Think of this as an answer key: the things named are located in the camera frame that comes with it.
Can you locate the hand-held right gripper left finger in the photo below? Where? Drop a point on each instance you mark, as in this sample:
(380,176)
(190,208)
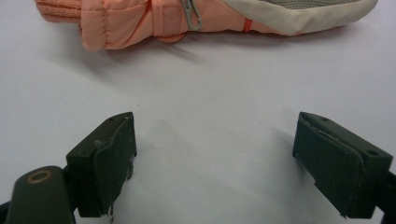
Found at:
(106,161)

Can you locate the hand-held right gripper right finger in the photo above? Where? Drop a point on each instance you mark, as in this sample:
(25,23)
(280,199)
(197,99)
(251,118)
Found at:
(336,168)

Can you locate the red items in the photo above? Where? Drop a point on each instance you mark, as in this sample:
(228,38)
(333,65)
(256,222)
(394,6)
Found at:
(124,21)

